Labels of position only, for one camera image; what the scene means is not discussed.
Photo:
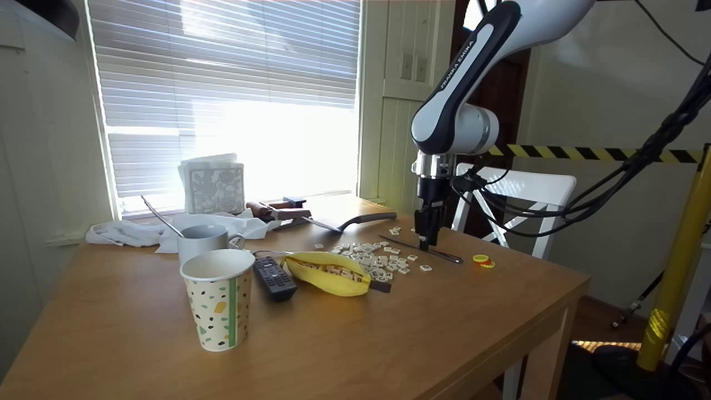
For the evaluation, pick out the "grey mug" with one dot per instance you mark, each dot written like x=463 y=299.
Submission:
x=203 y=239

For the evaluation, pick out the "red black tool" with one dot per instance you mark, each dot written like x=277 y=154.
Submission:
x=284 y=209

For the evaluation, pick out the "black remote control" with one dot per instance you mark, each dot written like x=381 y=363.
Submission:
x=277 y=282

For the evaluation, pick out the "yellow stanchion pole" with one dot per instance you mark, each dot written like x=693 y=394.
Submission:
x=678 y=270

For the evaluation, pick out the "yellow banana shaped case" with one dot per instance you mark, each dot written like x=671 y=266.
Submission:
x=329 y=272

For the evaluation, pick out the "spoon in mug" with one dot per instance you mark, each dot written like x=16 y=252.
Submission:
x=159 y=216

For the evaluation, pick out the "white window blind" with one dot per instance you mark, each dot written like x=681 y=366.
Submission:
x=267 y=80

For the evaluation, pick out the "white wooden chair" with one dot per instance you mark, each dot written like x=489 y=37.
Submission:
x=516 y=206

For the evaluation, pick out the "dotted paper cup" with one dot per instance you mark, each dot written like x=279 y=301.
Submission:
x=218 y=289

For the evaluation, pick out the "pile of letter tiles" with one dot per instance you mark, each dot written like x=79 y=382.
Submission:
x=384 y=257

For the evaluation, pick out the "yellow bottle cap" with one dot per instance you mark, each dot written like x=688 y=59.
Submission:
x=482 y=261

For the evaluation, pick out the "black curved spoon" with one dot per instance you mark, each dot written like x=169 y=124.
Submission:
x=338 y=230

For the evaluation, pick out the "white crumpled cloth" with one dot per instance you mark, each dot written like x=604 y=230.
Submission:
x=162 y=236

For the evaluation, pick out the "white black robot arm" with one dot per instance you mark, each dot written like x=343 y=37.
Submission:
x=448 y=124

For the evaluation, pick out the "yellow black barrier tape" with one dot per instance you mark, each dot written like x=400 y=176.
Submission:
x=591 y=154

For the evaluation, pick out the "white tissue box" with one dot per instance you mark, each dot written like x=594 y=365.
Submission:
x=214 y=182

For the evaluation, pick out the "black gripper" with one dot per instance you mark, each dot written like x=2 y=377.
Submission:
x=431 y=203

